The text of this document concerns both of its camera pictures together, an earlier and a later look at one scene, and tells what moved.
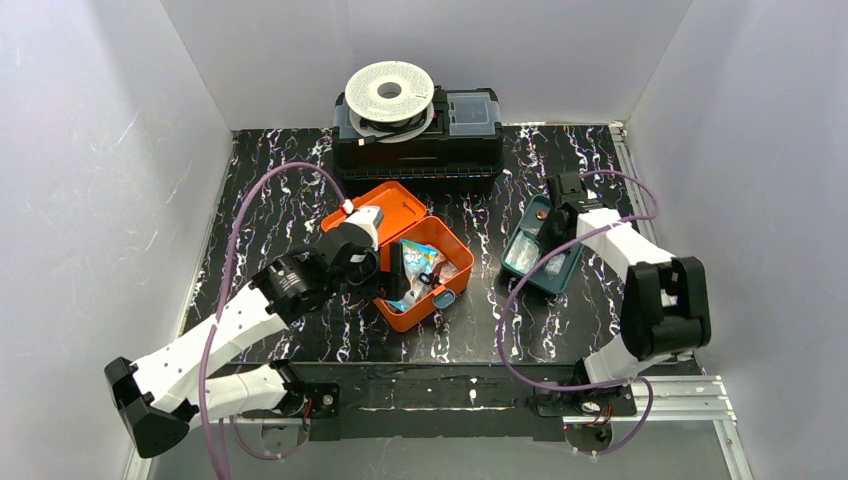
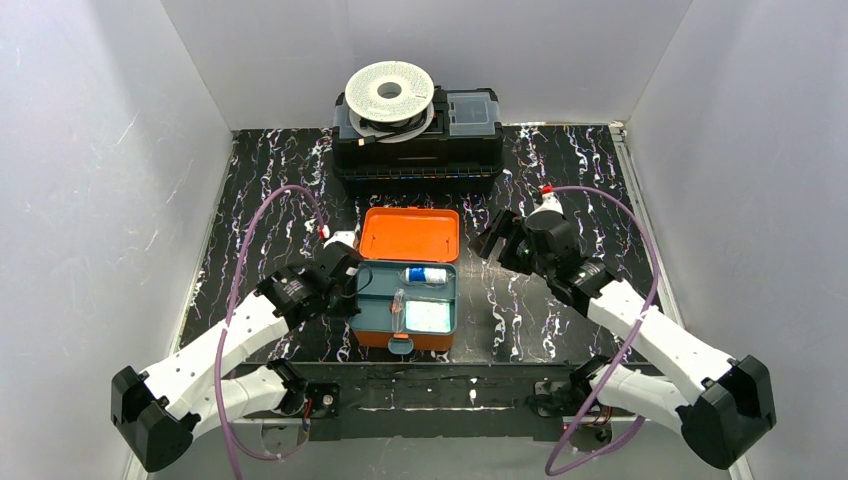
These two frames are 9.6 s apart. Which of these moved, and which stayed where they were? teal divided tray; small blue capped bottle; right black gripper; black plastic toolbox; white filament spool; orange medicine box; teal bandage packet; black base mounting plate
Moved: orange medicine box; teal divided tray; teal bandage packet; right black gripper; small blue capped bottle
Stayed: black base mounting plate; white filament spool; black plastic toolbox
